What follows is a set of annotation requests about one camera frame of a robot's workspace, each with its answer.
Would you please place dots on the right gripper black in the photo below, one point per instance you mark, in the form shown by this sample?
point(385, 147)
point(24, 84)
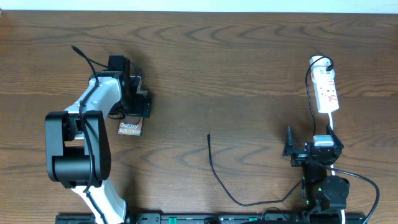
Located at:
point(299, 157)

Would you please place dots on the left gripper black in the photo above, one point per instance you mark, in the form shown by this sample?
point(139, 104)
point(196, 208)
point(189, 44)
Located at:
point(138, 109)

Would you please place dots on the Galaxy smartphone with bronze screen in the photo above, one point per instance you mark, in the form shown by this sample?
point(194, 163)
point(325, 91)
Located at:
point(131, 126)

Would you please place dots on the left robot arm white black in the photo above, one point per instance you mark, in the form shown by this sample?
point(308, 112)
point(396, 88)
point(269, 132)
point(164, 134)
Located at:
point(77, 147)

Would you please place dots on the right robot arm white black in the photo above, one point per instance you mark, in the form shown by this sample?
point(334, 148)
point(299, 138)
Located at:
point(325, 194)

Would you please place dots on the white power strip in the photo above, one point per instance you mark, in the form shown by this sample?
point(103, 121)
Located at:
point(322, 75)

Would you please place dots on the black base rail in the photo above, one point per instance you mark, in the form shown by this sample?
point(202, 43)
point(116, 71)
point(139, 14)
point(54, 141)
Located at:
point(155, 218)

